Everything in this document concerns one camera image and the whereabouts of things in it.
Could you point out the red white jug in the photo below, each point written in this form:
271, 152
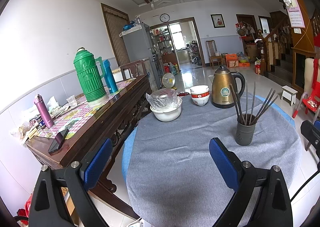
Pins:
257, 67

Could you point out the red plastic child chair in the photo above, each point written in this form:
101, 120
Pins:
311, 103

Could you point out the grey refrigerator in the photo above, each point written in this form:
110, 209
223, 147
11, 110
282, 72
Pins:
137, 49

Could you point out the clear plastic bag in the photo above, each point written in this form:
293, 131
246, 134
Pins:
162, 99

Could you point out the round wall clock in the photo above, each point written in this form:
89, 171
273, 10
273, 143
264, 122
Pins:
164, 17

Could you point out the orange cardboard box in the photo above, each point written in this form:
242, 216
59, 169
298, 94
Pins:
231, 60

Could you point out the blue water jug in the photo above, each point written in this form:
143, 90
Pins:
173, 69

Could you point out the cream armchair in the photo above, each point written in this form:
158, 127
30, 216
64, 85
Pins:
308, 72

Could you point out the gold electric kettle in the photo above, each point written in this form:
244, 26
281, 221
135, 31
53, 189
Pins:
222, 89

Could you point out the black smartphone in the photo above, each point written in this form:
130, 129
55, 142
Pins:
58, 140

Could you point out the carved dark wooden sideboard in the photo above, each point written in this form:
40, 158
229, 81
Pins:
105, 112

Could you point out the checked table runner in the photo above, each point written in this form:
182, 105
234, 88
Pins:
75, 117

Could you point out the white bowl red band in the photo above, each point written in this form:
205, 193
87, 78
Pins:
200, 100

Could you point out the brown wooden dining chair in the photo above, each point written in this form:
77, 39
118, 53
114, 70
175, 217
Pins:
214, 58

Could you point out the plain white bowl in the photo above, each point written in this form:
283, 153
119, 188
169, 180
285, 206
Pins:
199, 89

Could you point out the framed wall picture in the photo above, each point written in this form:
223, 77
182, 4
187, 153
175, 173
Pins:
218, 21

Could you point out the wooden staircase railing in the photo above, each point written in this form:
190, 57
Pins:
275, 39

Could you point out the wooden chair with panel back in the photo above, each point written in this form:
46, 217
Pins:
132, 64

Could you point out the pink wall calendar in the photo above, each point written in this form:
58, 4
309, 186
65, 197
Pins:
296, 14

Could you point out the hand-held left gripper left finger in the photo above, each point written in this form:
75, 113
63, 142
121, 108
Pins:
97, 164

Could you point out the brown wooden door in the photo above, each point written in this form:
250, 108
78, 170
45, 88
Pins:
112, 32

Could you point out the purple drinking bottle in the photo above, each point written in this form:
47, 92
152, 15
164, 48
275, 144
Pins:
45, 114

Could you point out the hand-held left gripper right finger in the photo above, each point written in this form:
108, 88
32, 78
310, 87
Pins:
223, 164

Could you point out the small white stool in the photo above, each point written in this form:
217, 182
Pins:
289, 90

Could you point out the white basin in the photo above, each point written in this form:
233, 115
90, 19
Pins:
166, 114

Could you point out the round table with grey cloth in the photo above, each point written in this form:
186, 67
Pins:
187, 154

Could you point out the white chest freezer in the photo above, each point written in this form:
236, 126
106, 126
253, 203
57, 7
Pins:
117, 73

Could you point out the green thermos flask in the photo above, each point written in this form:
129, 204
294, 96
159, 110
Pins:
90, 77

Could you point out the red scarf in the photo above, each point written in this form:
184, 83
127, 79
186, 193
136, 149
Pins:
316, 72

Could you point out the red plastic bag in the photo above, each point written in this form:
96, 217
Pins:
25, 209

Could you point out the round white electric heater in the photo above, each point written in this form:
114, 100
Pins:
168, 80

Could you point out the blue thermos bottle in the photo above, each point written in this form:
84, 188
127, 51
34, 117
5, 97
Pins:
110, 77

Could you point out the bunch of dark chopsticks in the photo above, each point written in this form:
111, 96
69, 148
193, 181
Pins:
243, 117

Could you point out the grey perforated chopstick holder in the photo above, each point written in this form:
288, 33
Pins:
246, 134

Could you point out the clear plastic cup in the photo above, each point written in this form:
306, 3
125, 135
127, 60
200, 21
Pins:
71, 102

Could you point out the blue table cover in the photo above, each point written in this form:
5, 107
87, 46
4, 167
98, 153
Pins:
128, 147

